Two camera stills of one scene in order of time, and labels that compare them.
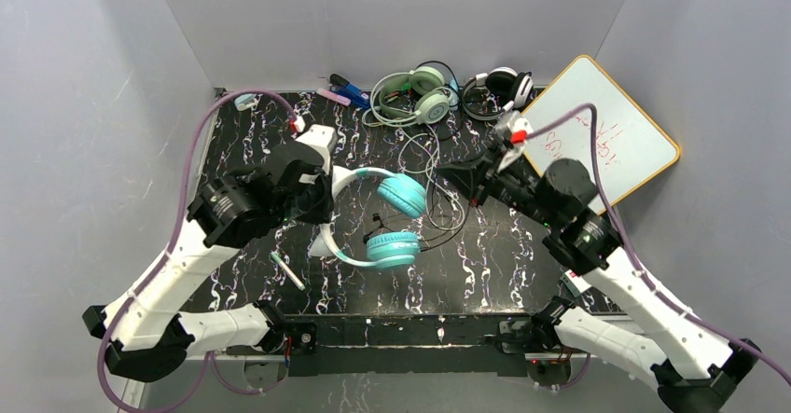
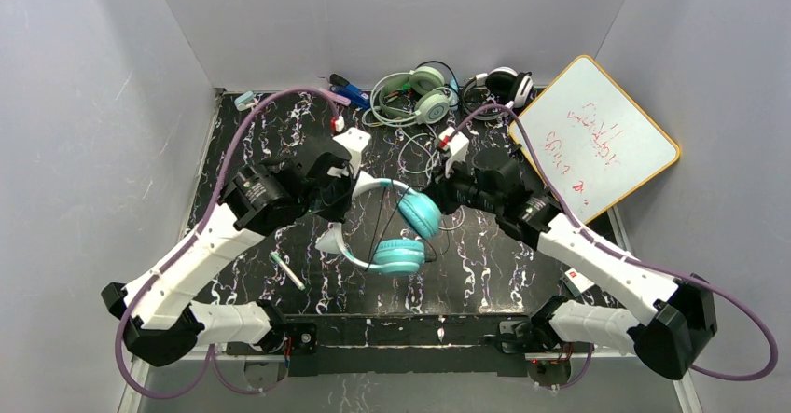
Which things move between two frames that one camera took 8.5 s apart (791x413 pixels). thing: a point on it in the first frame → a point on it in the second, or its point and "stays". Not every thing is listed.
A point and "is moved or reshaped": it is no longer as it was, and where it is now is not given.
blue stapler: x=340 y=86 stays
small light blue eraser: x=242 y=101 stays
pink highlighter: x=333 y=97 stays
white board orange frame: x=631 y=148 stays
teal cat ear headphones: x=389 y=250 is moved or reshaped
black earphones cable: x=424 y=242 → x=389 y=220
